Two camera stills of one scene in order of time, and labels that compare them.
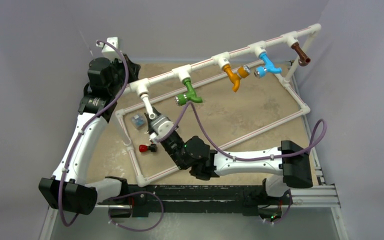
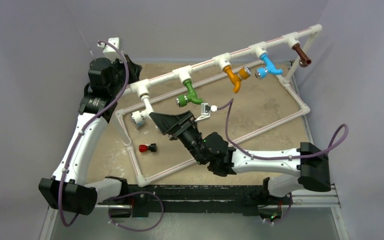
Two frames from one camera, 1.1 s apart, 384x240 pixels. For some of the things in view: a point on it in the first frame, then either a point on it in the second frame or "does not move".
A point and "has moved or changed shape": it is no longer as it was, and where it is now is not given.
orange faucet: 235,78 does not move
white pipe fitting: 146,103 has moved or changed shape
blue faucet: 261,71 does not move
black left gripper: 133,70 does not move
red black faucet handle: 145,148 does not move
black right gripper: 148,120 → 168,123
